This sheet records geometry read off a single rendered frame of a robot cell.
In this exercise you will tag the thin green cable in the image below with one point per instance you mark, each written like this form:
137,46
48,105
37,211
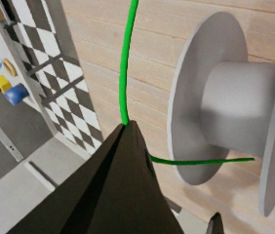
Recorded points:
123,97

